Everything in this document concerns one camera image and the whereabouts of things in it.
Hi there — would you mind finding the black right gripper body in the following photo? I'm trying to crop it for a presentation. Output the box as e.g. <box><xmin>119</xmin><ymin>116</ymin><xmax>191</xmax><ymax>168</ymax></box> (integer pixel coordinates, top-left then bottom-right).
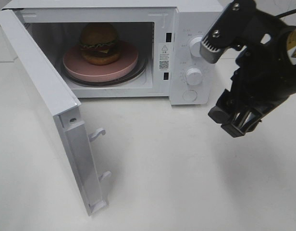
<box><xmin>224</xmin><ymin>10</ymin><xmax>296</xmax><ymax>115</ymax></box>

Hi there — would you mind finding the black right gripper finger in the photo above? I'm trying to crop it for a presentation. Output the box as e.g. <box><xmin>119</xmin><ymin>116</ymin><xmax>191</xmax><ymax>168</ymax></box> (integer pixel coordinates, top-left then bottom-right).
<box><xmin>208</xmin><ymin>89</ymin><xmax>236</xmax><ymax>124</ymax></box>
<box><xmin>221</xmin><ymin>105</ymin><xmax>265</xmax><ymax>138</ymax></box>

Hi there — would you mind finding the burger with lettuce and cheese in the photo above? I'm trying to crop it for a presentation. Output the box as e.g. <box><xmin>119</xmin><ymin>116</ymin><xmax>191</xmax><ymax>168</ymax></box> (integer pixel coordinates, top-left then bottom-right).
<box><xmin>79</xmin><ymin>23</ymin><xmax>121</xmax><ymax>65</ymax></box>

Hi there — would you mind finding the pink round plate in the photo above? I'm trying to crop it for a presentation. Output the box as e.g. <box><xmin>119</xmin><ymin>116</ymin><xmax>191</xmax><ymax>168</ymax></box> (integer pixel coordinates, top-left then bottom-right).
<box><xmin>62</xmin><ymin>41</ymin><xmax>139</xmax><ymax>83</ymax></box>

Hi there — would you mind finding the round white door button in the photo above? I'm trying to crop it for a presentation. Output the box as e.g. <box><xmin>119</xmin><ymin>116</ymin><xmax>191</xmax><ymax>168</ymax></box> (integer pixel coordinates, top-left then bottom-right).
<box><xmin>183</xmin><ymin>90</ymin><xmax>197</xmax><ymax>102</ymax></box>

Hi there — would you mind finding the upper white power knob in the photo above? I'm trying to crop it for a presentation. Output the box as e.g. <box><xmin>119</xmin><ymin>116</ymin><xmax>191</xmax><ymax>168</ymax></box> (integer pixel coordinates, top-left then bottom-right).
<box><xmin>189</xmin><ymin>35</ymin><xmax>204</xmax><ymax>58</ymax></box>

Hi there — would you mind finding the white microwave oven body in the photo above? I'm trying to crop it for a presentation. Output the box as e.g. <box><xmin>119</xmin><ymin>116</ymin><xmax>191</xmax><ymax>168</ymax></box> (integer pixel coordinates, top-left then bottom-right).
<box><xmin>0</xmin><ymin>0</ymin><xmax>222</xmax><ymax>112</ymax></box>

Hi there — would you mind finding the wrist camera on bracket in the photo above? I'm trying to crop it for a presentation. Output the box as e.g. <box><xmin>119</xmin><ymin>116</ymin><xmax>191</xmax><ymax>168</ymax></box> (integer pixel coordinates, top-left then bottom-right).
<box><xmin>199</xmin><ymin>0</ymin><xmax>256</xmax><ymax>64</ymax></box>

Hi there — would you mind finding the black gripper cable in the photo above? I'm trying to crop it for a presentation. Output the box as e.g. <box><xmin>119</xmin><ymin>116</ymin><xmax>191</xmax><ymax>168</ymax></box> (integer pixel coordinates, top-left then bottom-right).
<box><xmin>275</xmin><ymin>7</ymin><xmax>296</xmax><ymax>19</ymax></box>

